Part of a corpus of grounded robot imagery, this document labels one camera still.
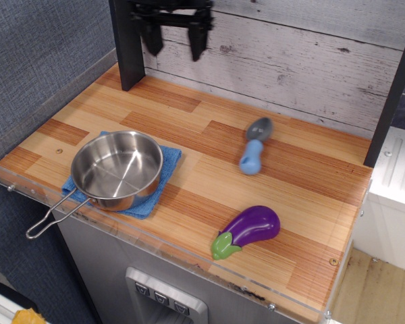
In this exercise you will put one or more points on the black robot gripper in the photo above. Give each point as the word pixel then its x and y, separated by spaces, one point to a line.
pixel 194 15

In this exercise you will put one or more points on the blue handled grey spoon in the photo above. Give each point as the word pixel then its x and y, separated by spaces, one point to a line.
pixel 257 133

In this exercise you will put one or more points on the purple toy eggplant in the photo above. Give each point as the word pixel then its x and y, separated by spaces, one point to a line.
pixel 254 224

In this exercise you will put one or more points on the blue folded cloth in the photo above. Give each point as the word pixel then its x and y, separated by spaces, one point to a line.
pixel 171 156

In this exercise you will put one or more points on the stainless steel pot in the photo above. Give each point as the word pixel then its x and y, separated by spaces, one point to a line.
pixel 114 172

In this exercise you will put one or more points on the clear acrylic edge guard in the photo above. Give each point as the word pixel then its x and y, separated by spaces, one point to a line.
pixel 155 243

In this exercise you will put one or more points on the silver toy fridge cabinet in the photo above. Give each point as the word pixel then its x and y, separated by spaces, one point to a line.
pixel 138 270

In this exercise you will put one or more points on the silver dispenser button panel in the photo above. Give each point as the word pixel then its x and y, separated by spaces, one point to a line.
pixel 158 302

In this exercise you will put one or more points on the white plastic cabinet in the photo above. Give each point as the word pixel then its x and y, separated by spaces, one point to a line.
pixel 380 227

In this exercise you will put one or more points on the black vertical post left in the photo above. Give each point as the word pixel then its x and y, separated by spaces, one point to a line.
pixel 127 43

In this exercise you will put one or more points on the black vertical post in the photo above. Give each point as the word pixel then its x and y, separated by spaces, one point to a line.
pixel 127 43
pixel 387 114

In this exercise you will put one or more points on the black vertical post right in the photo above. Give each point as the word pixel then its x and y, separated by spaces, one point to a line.
pixel 387 114

